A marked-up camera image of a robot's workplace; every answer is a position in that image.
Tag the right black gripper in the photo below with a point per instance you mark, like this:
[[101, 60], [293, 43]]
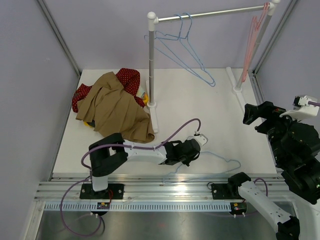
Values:
[[266, 109]]

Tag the floral pastel skirt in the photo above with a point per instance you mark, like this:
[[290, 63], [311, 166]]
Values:
[[140, 91]]

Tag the white slotted cable duct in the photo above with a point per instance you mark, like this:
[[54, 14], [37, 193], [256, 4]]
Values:
[[139, 206]]

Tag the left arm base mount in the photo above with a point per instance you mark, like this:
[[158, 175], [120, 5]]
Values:
[[115, 191]]

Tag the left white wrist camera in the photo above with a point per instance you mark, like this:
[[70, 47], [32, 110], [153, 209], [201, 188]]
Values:
[[200, 138]]

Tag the red polka-dot skirt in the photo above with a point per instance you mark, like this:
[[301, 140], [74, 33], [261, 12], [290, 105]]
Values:
[[129, 78]]

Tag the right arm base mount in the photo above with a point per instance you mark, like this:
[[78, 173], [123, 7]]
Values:
[[224, 191]]

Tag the tan skirt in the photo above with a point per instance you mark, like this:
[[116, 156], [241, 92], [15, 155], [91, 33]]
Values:
[[113, 110]]

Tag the yellow plastic tray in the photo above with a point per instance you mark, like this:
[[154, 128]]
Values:
[[144, 98]]

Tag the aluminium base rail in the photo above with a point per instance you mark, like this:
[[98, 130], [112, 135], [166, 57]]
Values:
[[186, 188]]

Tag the pink hanger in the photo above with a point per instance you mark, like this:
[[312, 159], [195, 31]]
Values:
[[250, 50], [255, 37]]

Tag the blue hanger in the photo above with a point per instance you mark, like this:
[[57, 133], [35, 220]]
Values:
[[182, 41], [226, 160], [151, 43]]

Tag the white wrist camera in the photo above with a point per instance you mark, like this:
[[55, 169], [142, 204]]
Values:
[[200, 138], [304, 107]]

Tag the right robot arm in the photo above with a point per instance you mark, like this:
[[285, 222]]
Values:
[[294, 146]]

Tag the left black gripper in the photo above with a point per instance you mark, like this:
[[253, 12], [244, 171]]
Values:
[[187, 161]]

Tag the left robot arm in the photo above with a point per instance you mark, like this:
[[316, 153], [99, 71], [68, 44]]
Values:
[[111, 152]]

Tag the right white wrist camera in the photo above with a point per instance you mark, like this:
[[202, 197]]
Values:
[[304, 107]]

